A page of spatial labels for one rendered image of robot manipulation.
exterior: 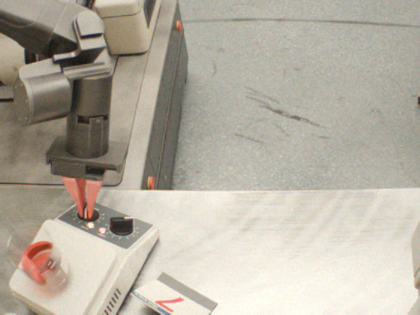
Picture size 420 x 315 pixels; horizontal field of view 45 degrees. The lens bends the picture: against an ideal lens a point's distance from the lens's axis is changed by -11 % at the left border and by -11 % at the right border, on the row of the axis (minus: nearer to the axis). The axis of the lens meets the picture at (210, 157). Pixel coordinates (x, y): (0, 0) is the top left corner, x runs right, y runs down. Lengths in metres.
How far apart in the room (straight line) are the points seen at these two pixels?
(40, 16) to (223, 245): 0.39
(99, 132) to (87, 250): 0.15
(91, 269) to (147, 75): 0.95
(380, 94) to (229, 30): 0.67
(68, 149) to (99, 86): 0.10
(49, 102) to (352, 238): 0.44
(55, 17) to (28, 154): 0.85
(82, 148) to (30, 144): 0.83
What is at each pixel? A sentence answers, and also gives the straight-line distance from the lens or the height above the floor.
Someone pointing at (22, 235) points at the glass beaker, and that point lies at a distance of 0.65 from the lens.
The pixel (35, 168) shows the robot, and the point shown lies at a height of 0.36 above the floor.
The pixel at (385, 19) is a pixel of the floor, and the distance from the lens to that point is 2.34.
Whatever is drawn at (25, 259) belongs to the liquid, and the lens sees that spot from 0.67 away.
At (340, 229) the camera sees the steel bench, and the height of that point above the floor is 0.75.
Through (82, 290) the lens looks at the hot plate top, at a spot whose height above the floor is 0.84.
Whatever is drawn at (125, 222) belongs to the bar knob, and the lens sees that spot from 0.73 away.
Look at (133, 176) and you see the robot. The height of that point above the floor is 0.36.
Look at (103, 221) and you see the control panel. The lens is 0.76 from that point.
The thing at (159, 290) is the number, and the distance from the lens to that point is 0.72.
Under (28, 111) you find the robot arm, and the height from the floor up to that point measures 1.01.
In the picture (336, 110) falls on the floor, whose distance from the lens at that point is 1.91.
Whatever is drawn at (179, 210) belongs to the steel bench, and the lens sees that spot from 0.80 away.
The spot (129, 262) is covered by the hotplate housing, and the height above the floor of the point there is 0.80.
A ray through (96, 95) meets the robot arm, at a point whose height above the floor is 0.97.
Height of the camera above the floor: 1.42
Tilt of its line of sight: 52 degrees down
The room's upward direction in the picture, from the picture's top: 10 degrees counter-clockwise
